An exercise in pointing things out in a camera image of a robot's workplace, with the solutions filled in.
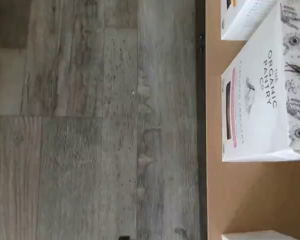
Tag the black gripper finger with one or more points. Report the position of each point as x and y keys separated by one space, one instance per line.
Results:
x=123 y=238

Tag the white box green strip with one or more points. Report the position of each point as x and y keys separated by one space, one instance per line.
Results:
x=252 y=237

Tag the wooden shelf board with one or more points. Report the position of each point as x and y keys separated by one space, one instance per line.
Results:
x=252 y=195

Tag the white box pink strip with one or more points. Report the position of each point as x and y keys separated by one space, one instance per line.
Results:
x=260 y=112

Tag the white box yellow strip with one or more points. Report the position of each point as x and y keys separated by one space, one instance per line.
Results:
x=240 y=22

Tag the black metal shelf frame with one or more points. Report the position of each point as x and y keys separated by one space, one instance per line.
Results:
x=202 y=125

